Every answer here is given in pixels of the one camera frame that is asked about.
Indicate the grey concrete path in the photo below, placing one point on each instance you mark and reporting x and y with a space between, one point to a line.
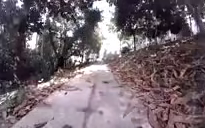
90 100

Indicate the slope covered with dry leaves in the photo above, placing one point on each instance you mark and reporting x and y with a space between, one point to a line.
166 80

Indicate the row of trees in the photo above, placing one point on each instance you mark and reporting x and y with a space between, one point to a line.
40 40

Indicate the group of dark trees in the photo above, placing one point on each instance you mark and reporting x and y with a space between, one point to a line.
156 20

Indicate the leaf-strewn verge with plants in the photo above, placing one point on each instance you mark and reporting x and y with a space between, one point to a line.
26 96

